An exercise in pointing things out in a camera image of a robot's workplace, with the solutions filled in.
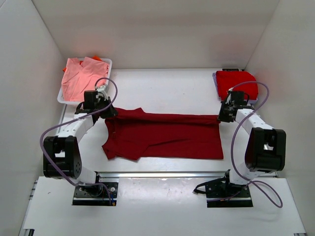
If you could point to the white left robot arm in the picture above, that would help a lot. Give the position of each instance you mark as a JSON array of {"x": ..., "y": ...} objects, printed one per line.
[{"x": 61, "y": 155}]

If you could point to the folded bright red t-shirt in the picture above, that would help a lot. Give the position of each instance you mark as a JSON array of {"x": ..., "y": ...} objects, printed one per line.
[{"x": 237, "y": 80}]

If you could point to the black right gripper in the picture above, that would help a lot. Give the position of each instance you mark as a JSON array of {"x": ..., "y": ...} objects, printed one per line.
[{"x": 221, "y": 118}]

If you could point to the white plastic basket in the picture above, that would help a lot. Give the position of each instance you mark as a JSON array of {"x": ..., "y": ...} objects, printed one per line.
[{"x": 103, "y": 81}]

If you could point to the orange t-shirt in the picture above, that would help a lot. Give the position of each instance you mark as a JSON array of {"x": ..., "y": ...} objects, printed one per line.
[{"x": 80, "y": 62}]

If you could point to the pink t-shirt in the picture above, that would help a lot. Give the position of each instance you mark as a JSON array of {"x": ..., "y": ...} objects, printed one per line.
[{"x": 78, "y": 81}]

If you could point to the dark red t-shirt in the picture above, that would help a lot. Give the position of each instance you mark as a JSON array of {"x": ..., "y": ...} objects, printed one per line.
[{"x": 133, "y": 134}]

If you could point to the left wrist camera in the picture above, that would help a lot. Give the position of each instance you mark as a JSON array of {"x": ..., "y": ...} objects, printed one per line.
[{"x": 94, "y": 97}]

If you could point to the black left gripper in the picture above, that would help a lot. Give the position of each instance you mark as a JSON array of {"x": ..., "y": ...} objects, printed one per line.
[{"x": 111, "y": 112}]

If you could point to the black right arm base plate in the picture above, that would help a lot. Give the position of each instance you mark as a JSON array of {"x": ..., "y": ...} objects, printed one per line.
[{"x": 222, "y": 193}]

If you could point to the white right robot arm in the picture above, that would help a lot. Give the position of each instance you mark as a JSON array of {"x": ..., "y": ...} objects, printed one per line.
[{"x": 266, "y": 149}]

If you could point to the black device at back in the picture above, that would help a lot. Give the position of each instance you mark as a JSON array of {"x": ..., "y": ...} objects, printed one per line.
[{"x": 230, "y": 69}]

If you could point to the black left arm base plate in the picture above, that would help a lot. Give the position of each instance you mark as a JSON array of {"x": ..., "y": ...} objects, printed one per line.
[{"x": 97, "y": 195}]

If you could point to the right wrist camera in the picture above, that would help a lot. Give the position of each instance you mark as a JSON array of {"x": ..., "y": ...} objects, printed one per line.
[{"x": 237, "y": 98}]

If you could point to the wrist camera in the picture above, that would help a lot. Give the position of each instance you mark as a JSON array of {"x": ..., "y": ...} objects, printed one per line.
[
  {"x": 94, "y": 97},
  {"x": 237, "y": 98}
]

